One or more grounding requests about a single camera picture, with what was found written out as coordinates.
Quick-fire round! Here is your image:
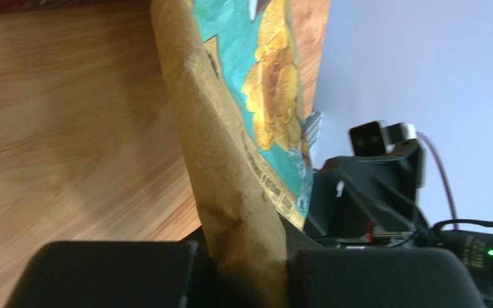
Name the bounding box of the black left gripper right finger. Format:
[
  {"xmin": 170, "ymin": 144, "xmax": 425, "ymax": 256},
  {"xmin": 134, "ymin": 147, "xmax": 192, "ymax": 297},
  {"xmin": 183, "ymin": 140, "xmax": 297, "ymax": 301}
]
[{"xmin": 288, "ymin": 248, "xmax": 484, "ymax": 307}]

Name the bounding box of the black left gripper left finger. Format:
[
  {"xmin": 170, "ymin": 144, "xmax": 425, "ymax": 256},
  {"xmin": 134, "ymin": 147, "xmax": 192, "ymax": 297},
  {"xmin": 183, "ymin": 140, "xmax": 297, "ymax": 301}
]
[{"xmin": 5, "ymin": 241, "xmax": 216, "ymax": 307}]

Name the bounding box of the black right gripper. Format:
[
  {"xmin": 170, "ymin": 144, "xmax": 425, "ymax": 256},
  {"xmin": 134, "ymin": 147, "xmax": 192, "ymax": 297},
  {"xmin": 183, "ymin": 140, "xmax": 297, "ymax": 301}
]
[{"xmin": 304, "ymin": 139, "xmax": 429, "ymax": 246}]

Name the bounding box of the tan kettle chips bag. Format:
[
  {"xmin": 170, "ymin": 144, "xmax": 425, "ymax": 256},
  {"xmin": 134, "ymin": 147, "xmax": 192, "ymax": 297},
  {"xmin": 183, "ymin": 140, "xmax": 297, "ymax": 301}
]
[{"xmin": 150, "ymin": 1, "xmax": 313, "ymax": 307}]

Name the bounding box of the red Doritos bag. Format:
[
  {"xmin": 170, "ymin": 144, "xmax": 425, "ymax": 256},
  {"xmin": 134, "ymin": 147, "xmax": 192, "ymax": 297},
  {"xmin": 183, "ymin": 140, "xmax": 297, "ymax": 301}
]
[{"xmin": 0, "ymin": 0, "xmax": 73, "ymax": 13}]

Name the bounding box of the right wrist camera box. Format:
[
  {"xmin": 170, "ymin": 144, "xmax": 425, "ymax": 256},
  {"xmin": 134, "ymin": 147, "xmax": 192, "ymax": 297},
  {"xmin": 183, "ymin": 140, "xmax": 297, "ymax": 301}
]
[{"xmin": 349, "ymin": 121, "xmax": 417, "ymax": 157}]

